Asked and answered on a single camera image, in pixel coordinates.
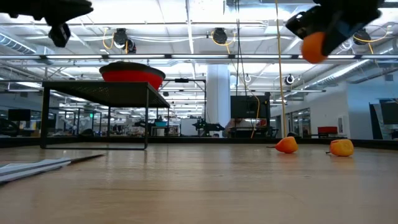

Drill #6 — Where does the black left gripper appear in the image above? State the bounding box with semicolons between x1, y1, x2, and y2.
0;0;94;26

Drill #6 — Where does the black monitor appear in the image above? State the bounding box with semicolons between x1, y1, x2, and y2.
230;95;271;119

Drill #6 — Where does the small orange pepper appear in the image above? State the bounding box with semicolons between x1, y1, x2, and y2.
266;136;299;154
325;138;354;157

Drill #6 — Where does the person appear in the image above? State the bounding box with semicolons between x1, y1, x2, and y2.
224;117;249;138

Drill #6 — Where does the white structural column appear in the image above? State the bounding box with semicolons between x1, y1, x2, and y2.
206;64;231;129

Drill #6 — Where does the black aluminium table frame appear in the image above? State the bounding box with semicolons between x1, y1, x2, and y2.
0;136;398;150

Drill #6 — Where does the black hanging cable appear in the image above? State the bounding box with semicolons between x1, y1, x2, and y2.
235;0;248;97

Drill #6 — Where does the long ceiling light bar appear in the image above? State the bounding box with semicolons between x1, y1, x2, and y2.
0;53;398;60

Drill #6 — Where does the round orange mandarin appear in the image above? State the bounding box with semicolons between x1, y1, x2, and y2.
300;31;328;65

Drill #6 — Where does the thin yellow cable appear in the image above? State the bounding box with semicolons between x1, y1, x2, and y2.
250;93;261;139

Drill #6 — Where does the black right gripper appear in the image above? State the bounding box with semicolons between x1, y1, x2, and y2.
285;0;385;57

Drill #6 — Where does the black wall display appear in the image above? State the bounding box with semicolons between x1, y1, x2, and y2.
381;101;398;125

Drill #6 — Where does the silver ventilation duct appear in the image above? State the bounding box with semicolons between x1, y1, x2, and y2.
0;30;56;65

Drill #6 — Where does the red collapsible colander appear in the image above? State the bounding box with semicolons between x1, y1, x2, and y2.
98;60;166;91

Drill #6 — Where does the black perforated metal shelf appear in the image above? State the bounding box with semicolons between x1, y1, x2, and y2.
39;80;171;151

